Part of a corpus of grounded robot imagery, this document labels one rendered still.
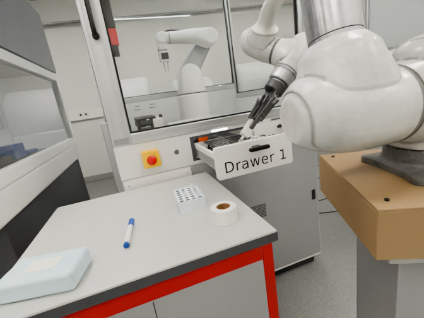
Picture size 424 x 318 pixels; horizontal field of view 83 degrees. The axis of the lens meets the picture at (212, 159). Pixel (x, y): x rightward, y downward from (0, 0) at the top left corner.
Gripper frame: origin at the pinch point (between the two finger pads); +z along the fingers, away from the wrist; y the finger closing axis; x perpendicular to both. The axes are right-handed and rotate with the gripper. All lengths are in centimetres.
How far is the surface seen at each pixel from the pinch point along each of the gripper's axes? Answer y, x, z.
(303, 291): 11, -85, 50
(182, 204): -15.2, 11.2, 34.0
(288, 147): -10.6, -12.3, -1.1
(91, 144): 357, 67, 104
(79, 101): 356, 116, 53
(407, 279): -52, -28, 16
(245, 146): -10.9, 2.3, 7.8
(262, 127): 21.5, -15.0, -9.4
